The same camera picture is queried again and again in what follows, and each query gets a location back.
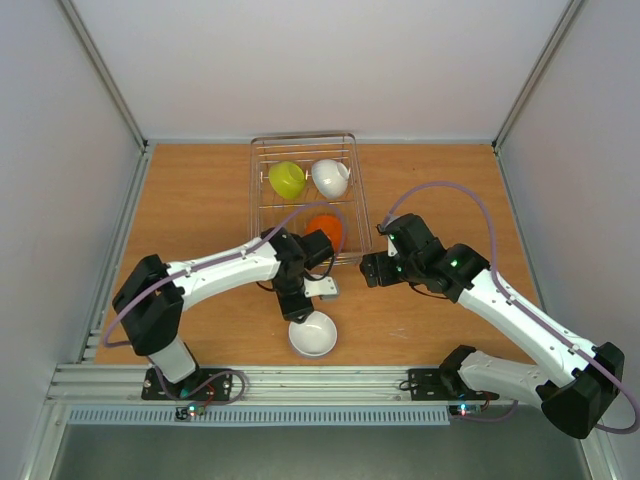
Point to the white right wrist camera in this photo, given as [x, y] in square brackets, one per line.
[389, 230]

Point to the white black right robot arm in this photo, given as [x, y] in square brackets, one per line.
[571, 380]

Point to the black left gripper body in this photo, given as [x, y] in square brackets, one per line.
[287, 299]

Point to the white ceramic bowl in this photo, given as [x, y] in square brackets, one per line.
[330, 177]

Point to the grey slotted cable duct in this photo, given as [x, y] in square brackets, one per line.
[261, 416]

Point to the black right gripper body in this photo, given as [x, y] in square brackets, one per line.
[375, 268]

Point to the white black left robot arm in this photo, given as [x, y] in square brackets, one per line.
[150, 303]

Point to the silver wire dish rack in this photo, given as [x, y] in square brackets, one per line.
[267, 208]

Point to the aluminium front rail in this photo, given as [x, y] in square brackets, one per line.
[266, 385]

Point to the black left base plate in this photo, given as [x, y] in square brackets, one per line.
[205, 384]

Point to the left small circuit board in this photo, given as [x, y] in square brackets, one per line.
[192, 411]

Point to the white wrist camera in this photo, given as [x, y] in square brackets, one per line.
[389, 230]
[325, 288]

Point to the small circuit board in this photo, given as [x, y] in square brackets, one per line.
[465, 410]
[192, 411]

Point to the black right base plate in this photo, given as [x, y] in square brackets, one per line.
[426, 384]

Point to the right small circuit board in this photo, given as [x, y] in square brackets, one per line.
[465, 410]

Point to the green white bowl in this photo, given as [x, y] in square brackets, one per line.
[287, 179]

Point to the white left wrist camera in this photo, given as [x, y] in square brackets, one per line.
[325, 288]

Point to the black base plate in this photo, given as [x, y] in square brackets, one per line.
[205, 384]
[426, 384]

